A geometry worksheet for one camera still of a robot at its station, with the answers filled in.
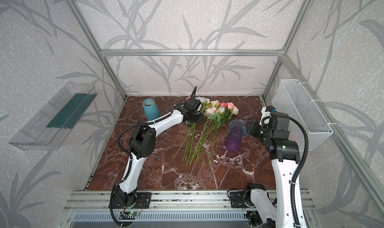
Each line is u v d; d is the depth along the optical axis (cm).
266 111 61
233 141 93
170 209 72
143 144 57
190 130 99
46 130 64
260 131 59
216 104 108
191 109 78
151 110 89
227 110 102
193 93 85
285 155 43
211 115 102
